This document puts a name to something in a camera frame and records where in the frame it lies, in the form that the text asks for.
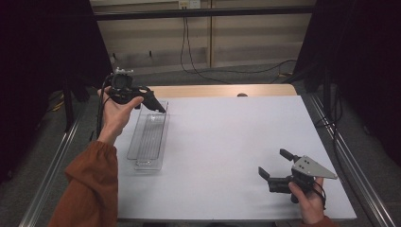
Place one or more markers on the person's right hand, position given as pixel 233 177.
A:
pixel 309 203

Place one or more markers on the small black stick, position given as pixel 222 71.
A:
pixel 91 136

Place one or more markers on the black smartphone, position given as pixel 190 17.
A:
pixel 157 104

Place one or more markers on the black curtain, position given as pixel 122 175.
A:
pixel 41 63
pixel 362 63

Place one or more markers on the clear plastic storage tray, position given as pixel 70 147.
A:
pixel 149 142

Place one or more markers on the metal floor rail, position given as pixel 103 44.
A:
pixel 356 164
pixel 47 179

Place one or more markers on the person's left hand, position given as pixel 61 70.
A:
pixel 115 116

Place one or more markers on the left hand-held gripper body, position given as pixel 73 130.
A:
pixel 121 86

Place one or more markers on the wooden table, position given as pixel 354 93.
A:
pixel 220 90

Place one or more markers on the white wall outlet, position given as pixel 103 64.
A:
pixel 189 3

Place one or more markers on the white table mat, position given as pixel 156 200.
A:
pixel 236 151

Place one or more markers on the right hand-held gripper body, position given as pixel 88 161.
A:
pixel 304 176

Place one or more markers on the dark round table grommet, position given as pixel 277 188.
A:
pixel 242 94

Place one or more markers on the black horizontal bar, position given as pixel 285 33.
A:
pixel 205 12

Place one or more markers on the black stand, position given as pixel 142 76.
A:
pixel 68 107

